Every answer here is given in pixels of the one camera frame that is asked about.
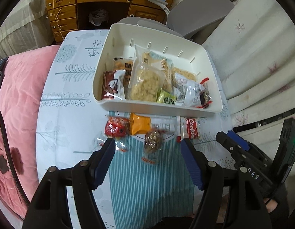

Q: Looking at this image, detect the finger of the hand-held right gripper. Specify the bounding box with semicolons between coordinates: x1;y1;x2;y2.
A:
227;130;269;165
216;132;265;172

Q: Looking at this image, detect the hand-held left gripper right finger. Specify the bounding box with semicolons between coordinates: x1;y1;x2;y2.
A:
181;138;273;229

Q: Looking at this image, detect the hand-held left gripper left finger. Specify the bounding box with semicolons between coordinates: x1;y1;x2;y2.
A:
22;137;116;229

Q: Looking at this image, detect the clear nut cookie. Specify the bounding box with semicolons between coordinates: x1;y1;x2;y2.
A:
141;129;167;166

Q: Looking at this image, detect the white plastic bin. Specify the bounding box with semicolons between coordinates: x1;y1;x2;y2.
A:
91;23;223;117

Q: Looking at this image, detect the large rice cake packet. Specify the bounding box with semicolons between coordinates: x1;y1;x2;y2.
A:
127;44;167;102

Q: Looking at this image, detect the red white cookie packet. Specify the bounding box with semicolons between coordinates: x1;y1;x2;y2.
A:
176;116;202;144

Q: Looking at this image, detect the red snack packet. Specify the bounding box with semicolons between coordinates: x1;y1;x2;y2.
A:
103;116;132;153

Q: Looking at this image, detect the orange white snack packet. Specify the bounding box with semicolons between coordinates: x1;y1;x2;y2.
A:
129;113;173;135

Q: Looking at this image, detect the dark snack in red wrapper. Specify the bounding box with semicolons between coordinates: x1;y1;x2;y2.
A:
199;77;213;109

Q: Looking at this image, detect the white crinkled snack packet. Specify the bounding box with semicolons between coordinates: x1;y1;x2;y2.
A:
174;73;203;106

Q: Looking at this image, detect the small green snack packet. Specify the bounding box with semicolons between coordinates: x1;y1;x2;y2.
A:
156;89;178;105

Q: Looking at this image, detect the leaf print tablecloth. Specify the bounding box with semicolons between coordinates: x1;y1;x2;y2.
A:
36;30;234;229

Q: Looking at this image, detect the maroon white snack packet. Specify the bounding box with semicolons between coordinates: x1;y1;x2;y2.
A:
101;70;126;100

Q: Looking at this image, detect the small rice cake packet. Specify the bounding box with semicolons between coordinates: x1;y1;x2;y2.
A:
171;67;198;89

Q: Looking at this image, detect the white floral cloth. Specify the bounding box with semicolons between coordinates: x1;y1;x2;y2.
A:
193;0;295;196

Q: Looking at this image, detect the orange cracker packet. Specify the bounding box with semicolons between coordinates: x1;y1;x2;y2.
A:
113;57;134;87

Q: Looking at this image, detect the pink blanket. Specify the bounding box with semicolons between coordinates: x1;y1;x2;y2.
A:
0;45;62;220

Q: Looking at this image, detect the grey office chair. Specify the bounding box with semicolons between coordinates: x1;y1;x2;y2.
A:
117;0;246;41

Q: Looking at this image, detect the trash bin with white bag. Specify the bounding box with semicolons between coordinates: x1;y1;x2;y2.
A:
88;9;109;27

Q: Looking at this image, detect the wooden desk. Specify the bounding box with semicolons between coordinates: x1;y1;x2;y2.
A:
45;0;176;44

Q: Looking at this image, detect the white sheer curtain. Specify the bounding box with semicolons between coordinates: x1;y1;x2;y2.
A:
0;0;53;61

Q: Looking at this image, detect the black cable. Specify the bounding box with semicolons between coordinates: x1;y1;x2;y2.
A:
0;105;31;207

